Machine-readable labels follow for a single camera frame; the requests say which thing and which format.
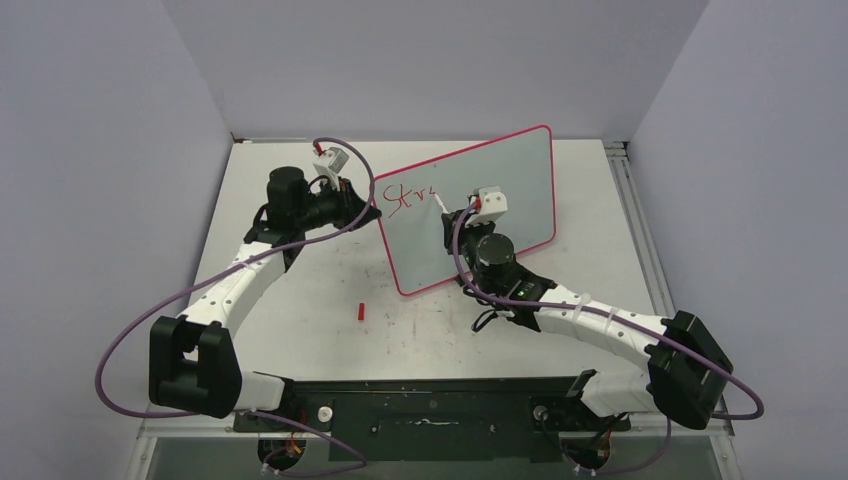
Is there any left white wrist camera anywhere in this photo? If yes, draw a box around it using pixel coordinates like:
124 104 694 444
313 147 349 181

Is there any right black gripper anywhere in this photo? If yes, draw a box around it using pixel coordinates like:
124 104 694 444
445 209 497 297

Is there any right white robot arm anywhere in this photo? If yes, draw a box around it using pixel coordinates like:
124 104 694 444
441 211 733 430

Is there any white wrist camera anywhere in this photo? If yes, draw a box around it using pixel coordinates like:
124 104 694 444
467 186 508 226
313 147 349 181

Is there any pink framed whiteboard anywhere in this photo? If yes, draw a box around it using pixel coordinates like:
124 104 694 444
374 125 557 296

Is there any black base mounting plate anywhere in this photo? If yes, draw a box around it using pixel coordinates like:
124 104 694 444
233 372 631 462

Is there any white red marker pen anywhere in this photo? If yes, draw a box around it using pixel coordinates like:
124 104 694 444
432 193 450 214

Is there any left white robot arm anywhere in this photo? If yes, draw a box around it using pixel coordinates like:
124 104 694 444
148 166 381 431

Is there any aluminium rail frame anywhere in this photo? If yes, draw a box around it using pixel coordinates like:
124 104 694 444
127 140 743 479

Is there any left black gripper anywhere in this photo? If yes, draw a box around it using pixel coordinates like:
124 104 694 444
295 176 381 233

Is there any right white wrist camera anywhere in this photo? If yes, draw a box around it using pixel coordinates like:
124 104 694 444
467 186 508 226

